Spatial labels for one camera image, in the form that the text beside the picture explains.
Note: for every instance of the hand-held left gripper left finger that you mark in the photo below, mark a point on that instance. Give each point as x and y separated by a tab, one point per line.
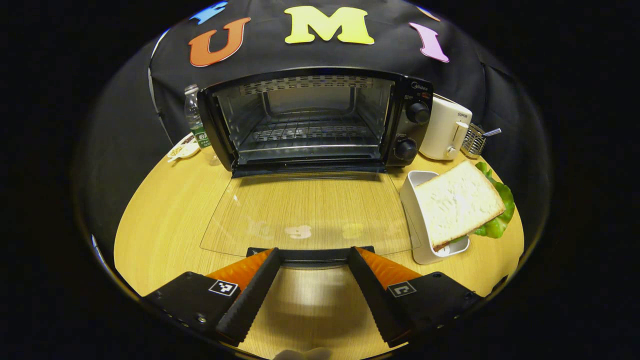
250	300

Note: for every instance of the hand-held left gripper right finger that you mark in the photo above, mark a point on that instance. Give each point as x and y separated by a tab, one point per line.
375	300

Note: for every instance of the black electric oven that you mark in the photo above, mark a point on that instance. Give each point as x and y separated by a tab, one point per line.
412	130

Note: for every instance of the white rectangular tray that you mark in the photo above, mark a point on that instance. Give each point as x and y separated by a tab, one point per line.
412	215

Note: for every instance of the small white snack dish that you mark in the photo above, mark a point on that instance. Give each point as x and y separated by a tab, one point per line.
182	149

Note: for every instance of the white toaster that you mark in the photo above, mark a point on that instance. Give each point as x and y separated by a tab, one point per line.
442	130

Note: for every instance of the black backdrop cloth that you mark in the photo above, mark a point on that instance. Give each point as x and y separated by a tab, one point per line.
310	57

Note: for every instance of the sandwich with lettuce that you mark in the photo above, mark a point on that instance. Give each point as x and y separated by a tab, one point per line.
455	202

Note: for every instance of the clear plastic water bottle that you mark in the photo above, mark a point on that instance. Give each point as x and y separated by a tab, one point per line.
192	112

